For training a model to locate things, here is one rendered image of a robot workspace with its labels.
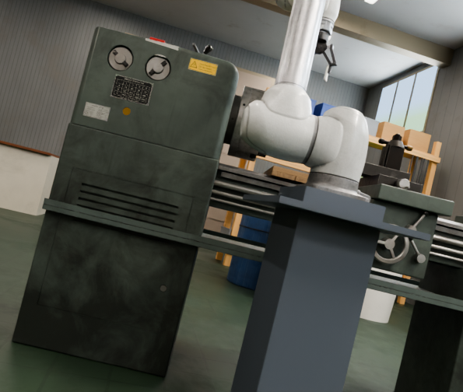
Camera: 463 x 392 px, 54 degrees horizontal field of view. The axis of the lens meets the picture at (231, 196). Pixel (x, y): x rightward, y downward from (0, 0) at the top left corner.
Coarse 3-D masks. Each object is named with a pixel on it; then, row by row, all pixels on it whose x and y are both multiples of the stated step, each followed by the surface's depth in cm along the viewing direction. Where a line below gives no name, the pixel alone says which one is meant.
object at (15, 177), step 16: (0, 144) 595; (0, 160) 595; (16, 160) 598; (32, 160) 602; (48, 160) 606; (0, 176) 595; (16, 176) 599; (32, 176) 602; (48, 176) 619; (0, 192) 595; (16, 192) 599; (32, 192) 602; (48, 192) 645; (16, 208) 599; (32, 208) 603
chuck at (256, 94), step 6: (252, 90) 193; (258, 90) 195; (252, 96) 190; (258, 96) 191; (240, 138) 190; (240, 144) 191; (246, 144) 191; (240, 150) 194; (246, 150) 193; (252, 150) 193; (240, 156) 199; (246, 156) 198
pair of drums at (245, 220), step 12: (240, 228) 452; (252, 228) 437; (264, 228) 433; (264, 240) 432; (240, 264) 438; (252, 264) 432; (228, 276) 452; (240, 276) 436; (252, 276) 431; (252, 288) 431
